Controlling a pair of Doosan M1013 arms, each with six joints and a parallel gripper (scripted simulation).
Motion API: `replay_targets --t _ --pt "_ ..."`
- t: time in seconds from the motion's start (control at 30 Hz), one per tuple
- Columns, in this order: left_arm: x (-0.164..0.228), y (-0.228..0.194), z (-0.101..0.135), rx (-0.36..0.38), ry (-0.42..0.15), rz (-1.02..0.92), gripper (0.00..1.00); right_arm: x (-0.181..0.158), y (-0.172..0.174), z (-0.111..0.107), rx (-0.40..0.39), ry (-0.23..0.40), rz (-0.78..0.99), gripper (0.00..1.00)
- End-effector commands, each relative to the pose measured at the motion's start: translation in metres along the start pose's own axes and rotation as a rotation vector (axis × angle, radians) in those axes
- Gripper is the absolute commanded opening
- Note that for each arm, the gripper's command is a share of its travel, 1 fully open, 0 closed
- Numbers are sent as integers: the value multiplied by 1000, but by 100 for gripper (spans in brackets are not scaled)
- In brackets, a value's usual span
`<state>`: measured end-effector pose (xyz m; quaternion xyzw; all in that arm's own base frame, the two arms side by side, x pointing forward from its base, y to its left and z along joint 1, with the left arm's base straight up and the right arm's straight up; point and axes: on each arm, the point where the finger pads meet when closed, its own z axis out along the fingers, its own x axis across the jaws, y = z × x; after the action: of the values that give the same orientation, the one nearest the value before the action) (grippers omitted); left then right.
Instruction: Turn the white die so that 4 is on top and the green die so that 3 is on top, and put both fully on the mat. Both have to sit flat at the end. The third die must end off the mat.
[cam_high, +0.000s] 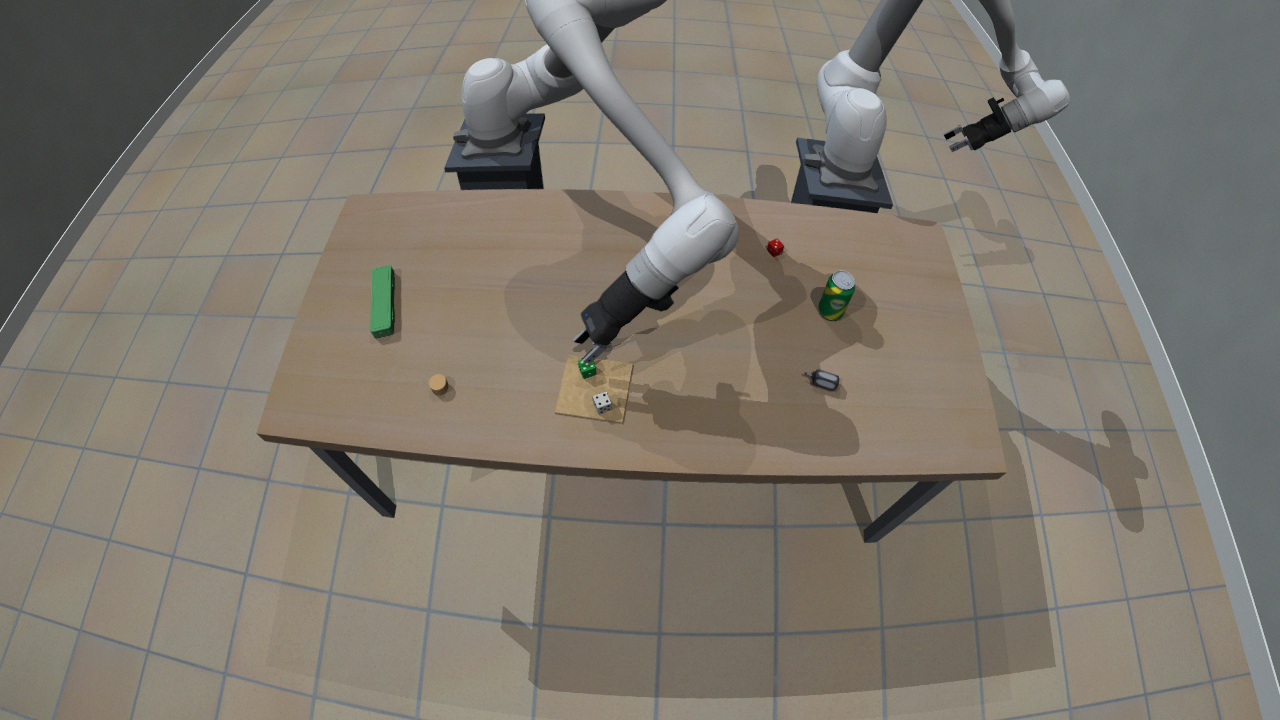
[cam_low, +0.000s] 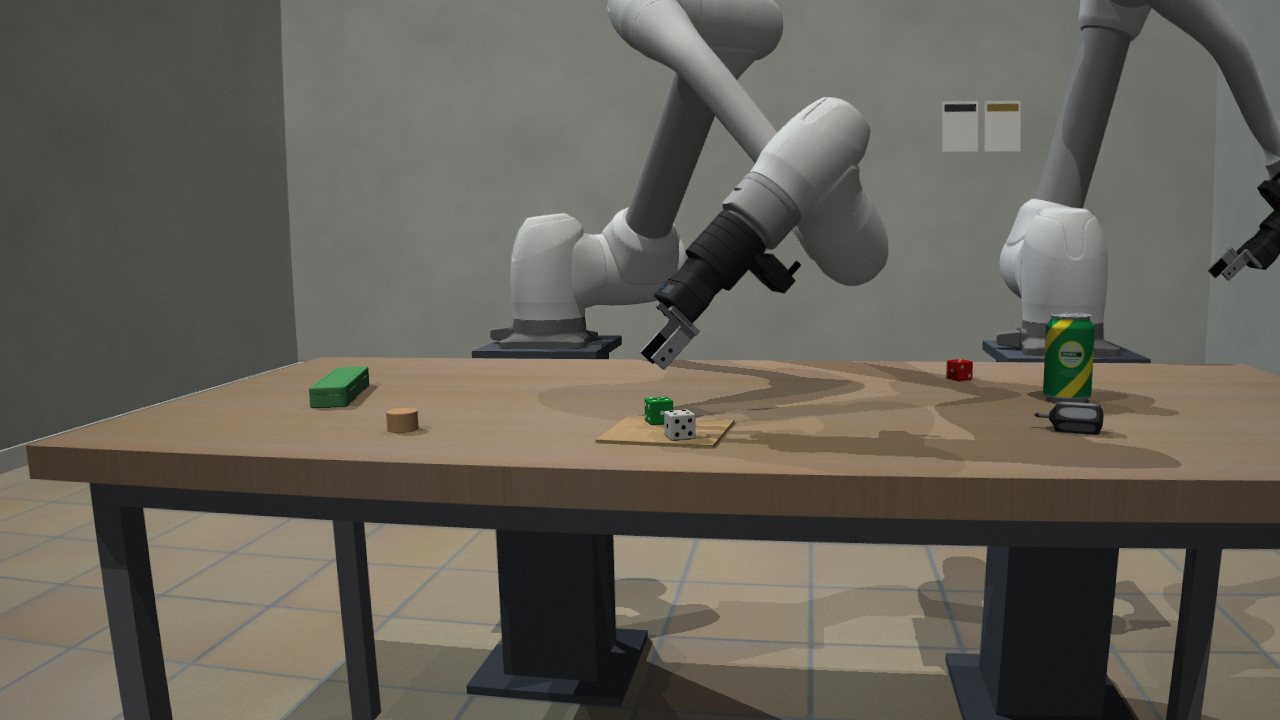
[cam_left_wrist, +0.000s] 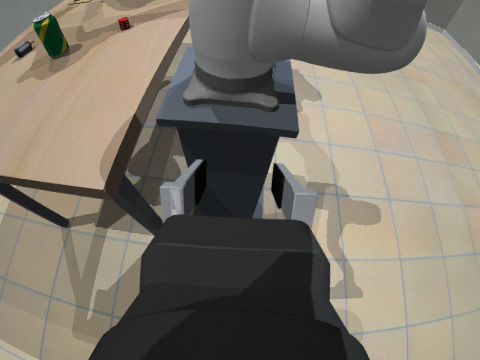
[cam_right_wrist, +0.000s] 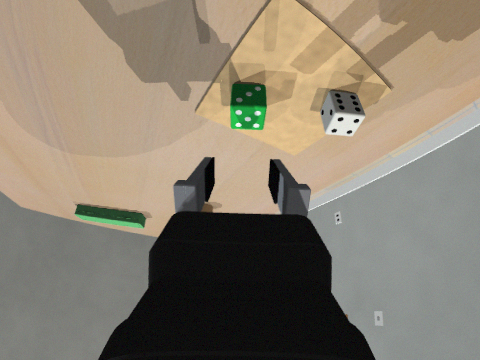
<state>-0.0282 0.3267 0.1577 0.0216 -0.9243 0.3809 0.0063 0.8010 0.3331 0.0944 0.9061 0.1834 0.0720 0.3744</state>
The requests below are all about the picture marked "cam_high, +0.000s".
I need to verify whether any green rounded box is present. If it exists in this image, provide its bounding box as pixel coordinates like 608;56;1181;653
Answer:
370;265;394;338

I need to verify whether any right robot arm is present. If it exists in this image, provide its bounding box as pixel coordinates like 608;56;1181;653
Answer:
453;0;739;282

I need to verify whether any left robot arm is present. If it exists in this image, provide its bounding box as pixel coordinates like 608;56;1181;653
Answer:
805;0;1070;193

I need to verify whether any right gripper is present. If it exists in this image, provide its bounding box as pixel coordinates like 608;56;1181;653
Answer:
573;247;678;364

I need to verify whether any tan mat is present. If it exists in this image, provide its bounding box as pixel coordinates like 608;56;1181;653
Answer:
556;355;634;423

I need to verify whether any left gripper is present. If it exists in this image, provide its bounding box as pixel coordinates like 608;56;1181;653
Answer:
945;97;1029;152

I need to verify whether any green soda can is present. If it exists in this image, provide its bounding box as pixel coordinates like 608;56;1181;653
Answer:
818;270;855;322

